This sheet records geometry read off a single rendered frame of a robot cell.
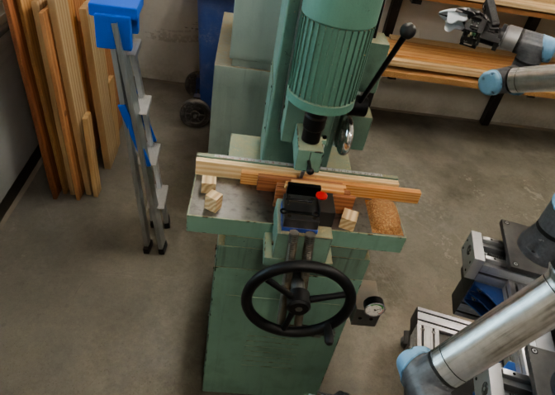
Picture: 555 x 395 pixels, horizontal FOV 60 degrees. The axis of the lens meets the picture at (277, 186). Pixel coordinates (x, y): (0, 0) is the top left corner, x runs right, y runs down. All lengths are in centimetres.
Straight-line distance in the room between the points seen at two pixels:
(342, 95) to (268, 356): 99
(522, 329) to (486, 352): 7
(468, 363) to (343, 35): 69
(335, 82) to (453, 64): 232
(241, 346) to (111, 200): 128
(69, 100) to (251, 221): 137
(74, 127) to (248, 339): 137
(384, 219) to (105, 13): 115
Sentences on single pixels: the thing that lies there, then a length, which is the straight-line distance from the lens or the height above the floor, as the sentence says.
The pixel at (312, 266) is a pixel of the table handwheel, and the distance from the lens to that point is 113.
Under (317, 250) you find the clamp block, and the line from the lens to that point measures 122.
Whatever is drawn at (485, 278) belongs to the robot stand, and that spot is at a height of 70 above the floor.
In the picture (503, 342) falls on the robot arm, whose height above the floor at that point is 114.
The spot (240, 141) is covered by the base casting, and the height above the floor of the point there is 80.
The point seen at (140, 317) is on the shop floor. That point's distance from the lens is 218.
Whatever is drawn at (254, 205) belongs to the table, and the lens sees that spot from 133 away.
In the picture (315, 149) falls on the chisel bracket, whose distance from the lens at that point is 129.
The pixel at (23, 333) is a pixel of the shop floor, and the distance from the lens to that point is 222.
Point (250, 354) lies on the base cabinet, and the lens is 176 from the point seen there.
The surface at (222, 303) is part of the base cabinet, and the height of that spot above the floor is 54.
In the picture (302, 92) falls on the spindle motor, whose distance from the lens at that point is 117.
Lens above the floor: 177
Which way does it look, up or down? 38 degrees down
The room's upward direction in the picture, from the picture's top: 11 degrees clockwise
